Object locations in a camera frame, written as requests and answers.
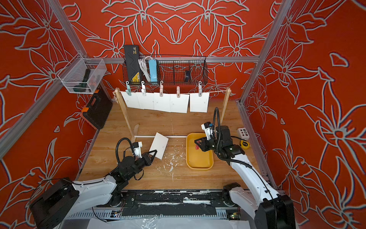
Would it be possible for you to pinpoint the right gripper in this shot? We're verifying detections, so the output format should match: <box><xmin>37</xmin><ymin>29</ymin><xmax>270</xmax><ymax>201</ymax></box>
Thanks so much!
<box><xmin>194</xmin><ymin>136</ymin><xmax>224</xmax><ymax>153</ymax></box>

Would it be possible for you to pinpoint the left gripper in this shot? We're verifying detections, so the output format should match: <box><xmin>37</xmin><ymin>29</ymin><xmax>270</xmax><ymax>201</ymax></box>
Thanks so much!
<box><xmin>126</xmin><ymin>150</ymin><xmax>157</xmax><ymax>181</ymax></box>

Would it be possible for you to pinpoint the white postcard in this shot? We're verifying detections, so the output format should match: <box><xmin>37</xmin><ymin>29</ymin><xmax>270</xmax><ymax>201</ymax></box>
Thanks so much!
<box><xmin>121</xmin><ymin>91</ymin><xmax>141</xmax><ymax>109</ymax></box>
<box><xmin>170</xmin><ymin>94</ymin><xmax>190</xmax><ymax>113</ymax></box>
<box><xmin>154</xmin><ymin>93</ymin><xmax>171</xmax><ymax>112</ymax></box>
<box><xmin>190</xmin><ymin>93</ymin><xmax>210</xmax><ymax>113</ymax></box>
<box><xmin>136</xmin><ymin>92</ymin><xmax>154</xmax><ymax>110</ymax></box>
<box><xmin>150</xmin><ymin>133</ymin><xmax>169</xmax><ymax>160</ymax></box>

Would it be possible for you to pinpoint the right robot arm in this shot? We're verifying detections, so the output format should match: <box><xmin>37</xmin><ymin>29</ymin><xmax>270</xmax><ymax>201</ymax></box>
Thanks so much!
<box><xmin>194</xmin><ymin>107</ymin><xmax>296</xmax><ymax>229</ymax></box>

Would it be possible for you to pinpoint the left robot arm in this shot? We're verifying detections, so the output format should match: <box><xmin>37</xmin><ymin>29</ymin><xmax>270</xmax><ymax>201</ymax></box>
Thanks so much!
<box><xmin>30</xmin><ymin>142</ymin><xmax>158</xmax><ymax>229</ymax></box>

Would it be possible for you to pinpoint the yellow plastic tray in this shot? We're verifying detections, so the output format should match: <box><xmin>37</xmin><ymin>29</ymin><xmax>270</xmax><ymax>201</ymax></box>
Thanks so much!
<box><xmin>186</xmin><ymin>133</ymin><xmax>214</xmax><ymax>170</ymax></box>

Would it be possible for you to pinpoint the white button box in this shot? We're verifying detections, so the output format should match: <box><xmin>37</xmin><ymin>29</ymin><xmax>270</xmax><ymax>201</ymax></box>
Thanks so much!
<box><xmin>237</xmin><ymin>127</ymin><xmax>250</xmax><ymax>140</ymax></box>

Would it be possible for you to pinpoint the yellow tape measure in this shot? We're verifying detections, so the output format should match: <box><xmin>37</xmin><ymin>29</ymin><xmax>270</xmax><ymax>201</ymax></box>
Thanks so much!
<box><xmin>240</xmin><ymin>140</ymin><xmax>251</xmax><ymax>150</ymax></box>

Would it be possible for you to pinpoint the pink clothespin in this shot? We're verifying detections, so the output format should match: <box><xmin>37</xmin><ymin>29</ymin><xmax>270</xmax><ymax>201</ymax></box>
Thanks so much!
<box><xmin>176</xmin><ymin>86</ymin><xmax>181</xmax><ymax>98</ymax></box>
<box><xmin>159</xmin><ymin>81</ymin><xmax>164</xmax><ymax>97</ymax></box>

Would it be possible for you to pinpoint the dark object in basket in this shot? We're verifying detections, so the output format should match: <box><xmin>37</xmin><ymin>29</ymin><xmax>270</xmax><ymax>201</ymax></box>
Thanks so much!
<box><xmin>184</xmin><ymin>70</ymin><xmax>192</xmax><ymax>82</ymax></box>

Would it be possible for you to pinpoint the black orange tool case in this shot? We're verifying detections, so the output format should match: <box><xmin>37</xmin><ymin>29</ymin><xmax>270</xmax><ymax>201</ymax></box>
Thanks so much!
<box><xmin>81</xmin><ymin>89</ymin><xmax>112</xmax><ymax>130</ymax></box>

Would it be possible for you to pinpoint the teal clothespin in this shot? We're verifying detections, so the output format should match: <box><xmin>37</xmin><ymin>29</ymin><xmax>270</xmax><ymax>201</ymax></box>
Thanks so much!
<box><xmin>125</xmin><ymin>81</ymin><xmax>132</xmax><ymax>96</ymax></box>

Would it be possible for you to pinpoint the light blue power bank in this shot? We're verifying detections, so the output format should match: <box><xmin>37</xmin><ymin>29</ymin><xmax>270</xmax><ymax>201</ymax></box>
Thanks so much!
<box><xmin>149</xmin><ymin>59</ymin><xmax>158</xmax><ymax>83</ymax></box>

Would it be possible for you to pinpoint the dark tool in bin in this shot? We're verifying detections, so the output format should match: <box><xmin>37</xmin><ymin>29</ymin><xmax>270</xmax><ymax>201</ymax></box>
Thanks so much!
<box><xmin>73</xmin><ymin>68</ymin><xmax>91</xmax><ymax>93</ymax></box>

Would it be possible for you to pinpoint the black box in basket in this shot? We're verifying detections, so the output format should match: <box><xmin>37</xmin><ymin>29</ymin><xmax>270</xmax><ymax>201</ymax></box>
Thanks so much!
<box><xmin>124</xmin><ymin>45</ymin><xmax>141</xmax><ymax>85</ymax></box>

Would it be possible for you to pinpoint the clear plastic bin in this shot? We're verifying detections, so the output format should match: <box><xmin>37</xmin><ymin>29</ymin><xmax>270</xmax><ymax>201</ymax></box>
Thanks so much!
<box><xmin>57</xmin><ymin>53</ymin><xmax>107</xmax><ymax>94</ymax></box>

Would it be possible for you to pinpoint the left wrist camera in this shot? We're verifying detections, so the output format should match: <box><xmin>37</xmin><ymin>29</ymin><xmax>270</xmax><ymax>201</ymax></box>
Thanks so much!
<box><xmin>132</xmin><ymin>142</ymin><xmax>143</xmax><ymax>158</ymax></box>

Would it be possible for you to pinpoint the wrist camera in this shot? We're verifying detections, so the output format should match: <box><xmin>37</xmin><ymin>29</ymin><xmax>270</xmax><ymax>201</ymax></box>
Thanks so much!
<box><xmin>132</xmin><ymin>142</ymin><xmax>143</xmax><ymax>158</ymax></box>
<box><xmin>201</xmin><ymin>122</ymin><xmax>215</xmax><ymax>140</ymax></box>

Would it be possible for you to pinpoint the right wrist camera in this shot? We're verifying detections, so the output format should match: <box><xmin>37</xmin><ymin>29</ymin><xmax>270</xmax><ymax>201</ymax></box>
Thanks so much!
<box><xmin>201</xmin><ymin>122</ymin><xmax>215</xmax><ymax>140</ymax></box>

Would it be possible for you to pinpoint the wooden string rack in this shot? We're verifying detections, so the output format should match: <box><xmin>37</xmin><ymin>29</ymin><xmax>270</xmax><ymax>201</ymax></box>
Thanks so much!
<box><xmin>113</xmin><ymin>87</ymin><xmax>232</xmax><ymax>142</ymax></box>

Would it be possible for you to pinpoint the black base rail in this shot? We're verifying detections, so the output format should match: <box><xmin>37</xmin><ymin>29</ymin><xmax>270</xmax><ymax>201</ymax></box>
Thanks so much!
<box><xmin>96</xmin><ymin>188</ymin><xmax>249</xmax><ymax>208</ymax></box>

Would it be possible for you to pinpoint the black wire basket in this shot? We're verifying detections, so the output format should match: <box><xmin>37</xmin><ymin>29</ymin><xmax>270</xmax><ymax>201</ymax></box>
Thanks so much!
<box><xmin>122</xmin><ymin>56</ymin><xmax>208</xmax><ymax>86</ymax></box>

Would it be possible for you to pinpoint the white coiled cable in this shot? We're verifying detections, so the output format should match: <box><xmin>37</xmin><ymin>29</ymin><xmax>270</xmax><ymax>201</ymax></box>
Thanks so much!
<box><xmin>138</xmin><ymin>56</ymin><xmax>153</xmax><ymax>83</ymax></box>

